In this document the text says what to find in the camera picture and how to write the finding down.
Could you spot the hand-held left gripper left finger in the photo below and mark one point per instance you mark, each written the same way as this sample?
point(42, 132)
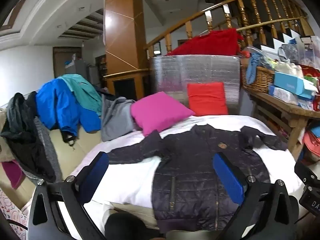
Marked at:
point(96, 172)

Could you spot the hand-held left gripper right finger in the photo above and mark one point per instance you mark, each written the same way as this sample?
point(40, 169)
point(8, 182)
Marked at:
point(228, 180)

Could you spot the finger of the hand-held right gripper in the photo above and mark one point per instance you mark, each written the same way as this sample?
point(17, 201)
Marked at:
point(303, 175)

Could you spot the dark quilted jacket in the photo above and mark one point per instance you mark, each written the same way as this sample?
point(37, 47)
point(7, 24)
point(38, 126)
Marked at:
point(195, 160)

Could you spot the beige sofa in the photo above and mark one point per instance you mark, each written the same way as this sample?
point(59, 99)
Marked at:
point(75, 152)

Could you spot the red bag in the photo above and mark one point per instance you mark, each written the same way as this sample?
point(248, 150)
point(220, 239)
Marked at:
point(312, 145)

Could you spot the white blanket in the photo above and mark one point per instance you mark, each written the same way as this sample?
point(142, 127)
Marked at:
point(130, 177)

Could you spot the grey checked garment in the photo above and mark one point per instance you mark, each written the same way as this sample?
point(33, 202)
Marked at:
point(50, 150)

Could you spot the wooden table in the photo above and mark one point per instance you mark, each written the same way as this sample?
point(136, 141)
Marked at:
point(282, 106)

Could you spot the blue jacket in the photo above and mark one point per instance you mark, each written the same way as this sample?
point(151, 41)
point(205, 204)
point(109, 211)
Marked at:
point(58, 105)

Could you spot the teal jacket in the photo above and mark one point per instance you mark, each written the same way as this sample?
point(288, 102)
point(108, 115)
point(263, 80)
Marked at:
point(85, 92)

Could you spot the black jacket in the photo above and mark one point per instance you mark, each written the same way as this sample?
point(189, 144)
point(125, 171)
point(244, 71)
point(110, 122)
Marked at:
point(23, 135)

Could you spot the white and blue box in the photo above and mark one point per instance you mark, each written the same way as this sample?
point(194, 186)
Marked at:
point(283, 95)

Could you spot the magenta cloth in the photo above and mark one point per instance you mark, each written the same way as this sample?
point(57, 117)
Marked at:
point(12, 173)

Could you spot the red pillow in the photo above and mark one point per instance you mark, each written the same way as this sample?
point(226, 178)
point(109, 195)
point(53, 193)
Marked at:
point(207, 98)

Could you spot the pink pillow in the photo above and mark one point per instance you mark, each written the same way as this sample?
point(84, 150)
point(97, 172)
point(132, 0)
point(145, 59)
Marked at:
point(160, 111)

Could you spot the blue cardboard box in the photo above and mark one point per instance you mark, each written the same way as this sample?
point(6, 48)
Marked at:
point(290, 83)

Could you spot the printed cloth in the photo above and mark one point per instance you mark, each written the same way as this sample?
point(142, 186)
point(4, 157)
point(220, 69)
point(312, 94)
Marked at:
point(11, 212)

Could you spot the wicker basket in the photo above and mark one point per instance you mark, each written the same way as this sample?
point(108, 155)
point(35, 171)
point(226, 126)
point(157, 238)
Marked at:
point(260, 80)

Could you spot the wooden door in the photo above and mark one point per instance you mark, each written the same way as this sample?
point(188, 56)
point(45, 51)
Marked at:
point(60, 62)

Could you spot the blue cloth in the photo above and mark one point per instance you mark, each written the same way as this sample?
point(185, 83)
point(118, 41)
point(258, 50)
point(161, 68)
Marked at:
point(252, 66)

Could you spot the silver foil mat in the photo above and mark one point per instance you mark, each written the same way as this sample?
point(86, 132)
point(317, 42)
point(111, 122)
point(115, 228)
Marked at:
point(175, 75)

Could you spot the red cloth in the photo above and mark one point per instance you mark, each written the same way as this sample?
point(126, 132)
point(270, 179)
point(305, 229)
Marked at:
point(210, 43)

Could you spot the wooden pillar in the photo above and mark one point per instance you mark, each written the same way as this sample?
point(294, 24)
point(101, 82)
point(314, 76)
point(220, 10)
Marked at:
point(122, 30)

